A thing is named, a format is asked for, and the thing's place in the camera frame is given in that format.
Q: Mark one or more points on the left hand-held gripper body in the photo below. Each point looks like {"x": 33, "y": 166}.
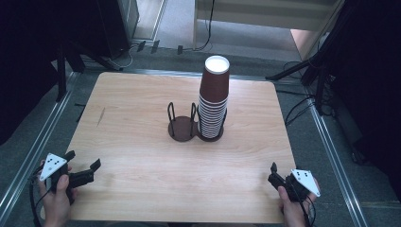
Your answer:
{"x": 52, "y": 165}

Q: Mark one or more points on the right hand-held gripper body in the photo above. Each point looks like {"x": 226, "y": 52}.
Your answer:
{"x": 304, "y": 181}

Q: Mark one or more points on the single brown paper cup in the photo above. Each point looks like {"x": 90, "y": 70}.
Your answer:
{"x": 215, "y": 83}

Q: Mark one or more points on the person's right hand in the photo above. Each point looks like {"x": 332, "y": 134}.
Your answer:
{"x": 294, "y": 213}

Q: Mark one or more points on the person's left hand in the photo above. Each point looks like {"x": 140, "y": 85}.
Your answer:
{"x": 56, "y": 205}

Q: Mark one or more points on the black metal stand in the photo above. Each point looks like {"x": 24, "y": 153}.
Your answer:
{"x": 61, "y": 75}

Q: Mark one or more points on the black tripod stand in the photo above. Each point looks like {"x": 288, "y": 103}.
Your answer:
{"x": 320, "y": 82}

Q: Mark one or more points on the black curtain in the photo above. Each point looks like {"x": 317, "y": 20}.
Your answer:
{"x": 372, "y": 78}
{"x": 22, "y": 63}

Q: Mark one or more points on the black plug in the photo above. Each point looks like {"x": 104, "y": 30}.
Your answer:
{"x": 141, "y": 46}
{"x": 155, "y": 46}

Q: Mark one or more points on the dark cabinet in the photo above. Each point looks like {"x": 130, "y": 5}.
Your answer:
{"x": 116, "y": 25}

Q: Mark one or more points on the metal floor rail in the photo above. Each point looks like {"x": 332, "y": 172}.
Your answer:
{"x": 337, "y": 164}
{"x": 34, "y": 151}

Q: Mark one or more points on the white furniture frame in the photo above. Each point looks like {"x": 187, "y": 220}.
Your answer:
{"x": 268, "y": 14}

